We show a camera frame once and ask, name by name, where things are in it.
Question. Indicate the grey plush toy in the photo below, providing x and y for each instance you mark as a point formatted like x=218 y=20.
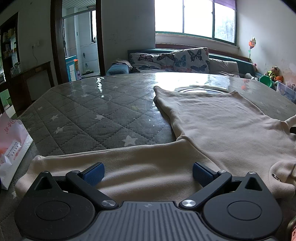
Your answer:
x=249 y=75

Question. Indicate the colourful pinwheel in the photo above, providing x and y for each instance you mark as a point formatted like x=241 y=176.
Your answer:
x=252 y=43

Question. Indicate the butterfly pattern sofa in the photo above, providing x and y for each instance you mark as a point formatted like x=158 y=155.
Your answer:
x=245 y=67

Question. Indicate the dark wooden door frame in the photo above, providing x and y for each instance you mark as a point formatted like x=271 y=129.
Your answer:
x=55 y=46

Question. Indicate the dark wooden cabinet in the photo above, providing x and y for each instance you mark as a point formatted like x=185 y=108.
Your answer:
x=23 y=81

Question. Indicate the butterfly print cushion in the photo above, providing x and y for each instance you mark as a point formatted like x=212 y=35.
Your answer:
x=148 y=60
x=189 y=58

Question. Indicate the floor squeegee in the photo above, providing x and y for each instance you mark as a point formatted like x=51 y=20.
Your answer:
x=87 y=72

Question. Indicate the orange toy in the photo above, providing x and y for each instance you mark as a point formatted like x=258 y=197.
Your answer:
x=279 y=78

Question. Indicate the blue quilted cover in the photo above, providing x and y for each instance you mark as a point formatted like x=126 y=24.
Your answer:
x=116 y=69

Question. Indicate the beige cloth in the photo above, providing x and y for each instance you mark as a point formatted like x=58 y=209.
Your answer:
x=122 y=62

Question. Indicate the beige pillow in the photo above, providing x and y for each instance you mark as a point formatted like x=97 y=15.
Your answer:
x=224 y=67

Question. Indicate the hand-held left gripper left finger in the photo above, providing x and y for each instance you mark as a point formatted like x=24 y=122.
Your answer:
x=93 y=173

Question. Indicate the pink toy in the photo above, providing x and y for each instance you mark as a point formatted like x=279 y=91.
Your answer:
x=254 y=67

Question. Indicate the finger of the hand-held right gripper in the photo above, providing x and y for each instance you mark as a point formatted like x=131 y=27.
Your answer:
x=293 y=130

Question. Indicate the green plastic basin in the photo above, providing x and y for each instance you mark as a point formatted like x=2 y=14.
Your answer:
x=265 y=81

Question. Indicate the stuffed bear toy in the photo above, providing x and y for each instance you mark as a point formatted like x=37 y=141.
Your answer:
x=274 y=71

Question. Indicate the cream long-sleeve top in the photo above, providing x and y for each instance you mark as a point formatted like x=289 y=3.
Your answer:
x=219 y=120

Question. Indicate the window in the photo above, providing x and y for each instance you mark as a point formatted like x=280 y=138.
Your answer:
x=196 y=16

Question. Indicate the purple curtain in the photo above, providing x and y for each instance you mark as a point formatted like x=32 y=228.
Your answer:
x=227 y=3

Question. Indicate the clear plastic storage box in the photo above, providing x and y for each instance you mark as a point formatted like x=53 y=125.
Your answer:
x=286 y=92

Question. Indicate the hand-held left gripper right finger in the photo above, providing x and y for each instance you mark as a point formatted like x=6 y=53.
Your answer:
x=203 y=175

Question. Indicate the orange box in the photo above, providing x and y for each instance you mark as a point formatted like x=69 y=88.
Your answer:
x=75 y=62

